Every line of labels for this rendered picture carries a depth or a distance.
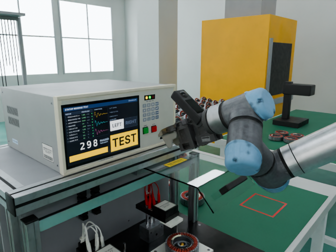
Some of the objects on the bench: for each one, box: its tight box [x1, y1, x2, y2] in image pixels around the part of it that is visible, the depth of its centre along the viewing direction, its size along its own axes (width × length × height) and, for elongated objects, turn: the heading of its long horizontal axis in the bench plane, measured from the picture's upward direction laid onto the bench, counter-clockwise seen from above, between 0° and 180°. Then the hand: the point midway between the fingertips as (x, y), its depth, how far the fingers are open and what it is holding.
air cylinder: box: [140, 218, 164, 244], centre depth 106 cm, size 5×8×6 cm
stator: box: [166, 232, 199, 252], centre depth 97 cm, size 11×11×4 cm
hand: (161, 132), depth 89 cm, fingers closed
